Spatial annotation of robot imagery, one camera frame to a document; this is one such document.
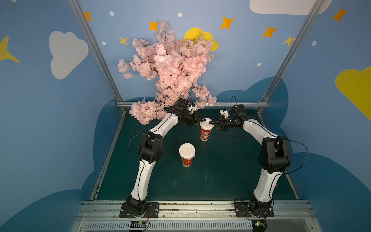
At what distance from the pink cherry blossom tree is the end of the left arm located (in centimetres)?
4

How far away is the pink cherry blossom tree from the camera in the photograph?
2.33ft

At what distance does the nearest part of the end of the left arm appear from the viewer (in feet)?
2.61
